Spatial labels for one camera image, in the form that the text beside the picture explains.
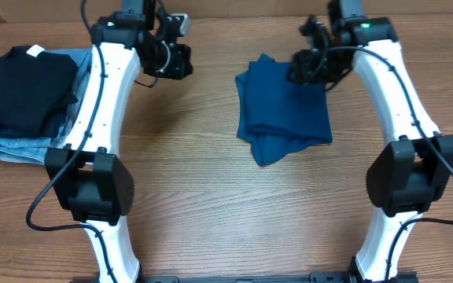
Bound blue polo shirt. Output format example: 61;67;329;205
235;53;333;167

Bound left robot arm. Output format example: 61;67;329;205
45;1;193;282

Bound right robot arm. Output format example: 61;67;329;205
289;0;453;282

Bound folded dark blue garment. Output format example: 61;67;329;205
0;102;71;138

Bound folded black shirt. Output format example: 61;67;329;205
0;46;78;130

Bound folded light blue jeans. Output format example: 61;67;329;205
0;49;92;164

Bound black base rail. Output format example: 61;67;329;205
68;270;419;283

